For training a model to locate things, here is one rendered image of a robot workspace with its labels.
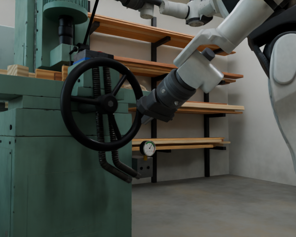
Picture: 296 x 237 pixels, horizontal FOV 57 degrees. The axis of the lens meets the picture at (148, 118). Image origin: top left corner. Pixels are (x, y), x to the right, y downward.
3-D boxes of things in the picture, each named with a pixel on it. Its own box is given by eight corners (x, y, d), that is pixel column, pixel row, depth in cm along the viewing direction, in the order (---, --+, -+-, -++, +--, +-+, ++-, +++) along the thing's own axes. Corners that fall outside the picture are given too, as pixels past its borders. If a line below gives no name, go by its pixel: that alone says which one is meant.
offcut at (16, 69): (17, 75, 86) (17, 64, 86) (7, 77, 88) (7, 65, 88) (28, 78, 90) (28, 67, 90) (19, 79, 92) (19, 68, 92)
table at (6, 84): (2, 89, 74) (3, 67, 74) (-15, 99, 98) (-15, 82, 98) (168, 103, 111) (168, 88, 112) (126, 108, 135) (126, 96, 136)
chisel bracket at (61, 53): (61, 64, 106) (61, 43, 106) (49, 70, 117) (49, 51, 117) (79, 67, 110) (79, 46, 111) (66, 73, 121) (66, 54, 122)
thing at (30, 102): (22, 107, 86) (22, 95, 86) (7, 111, 102) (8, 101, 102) (128, 113, 110) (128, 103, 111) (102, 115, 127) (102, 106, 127)
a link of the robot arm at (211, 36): (196, 89, 68) (237, 48, 62) (169, 64, 68) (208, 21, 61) (198, 82, 74) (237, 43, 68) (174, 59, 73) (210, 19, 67)
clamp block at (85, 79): (81, 86, 88) (82, 59, 89) (66, 91, 99) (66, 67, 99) (120, 90, 97) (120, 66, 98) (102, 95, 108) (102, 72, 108)
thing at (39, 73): (36, 83, 100) (36, 68, 100) (35, 84, 101) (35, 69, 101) (96, 90, 115) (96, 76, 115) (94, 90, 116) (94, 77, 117)
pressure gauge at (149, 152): (143, 161, 106) (143, 140, 107) (137, 160, 109) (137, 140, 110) (156, 160, 110) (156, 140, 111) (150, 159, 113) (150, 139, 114)
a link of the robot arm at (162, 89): (136, 118, 77) (160, 93, 69) (135, 93, 82) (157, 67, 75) (172, 130, 82) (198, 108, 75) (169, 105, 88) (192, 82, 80)
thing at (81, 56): (84, 60, 90) (85, 43, 91) (71, 67, 99) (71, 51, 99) (118, 66, 98) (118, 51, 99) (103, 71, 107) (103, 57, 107)
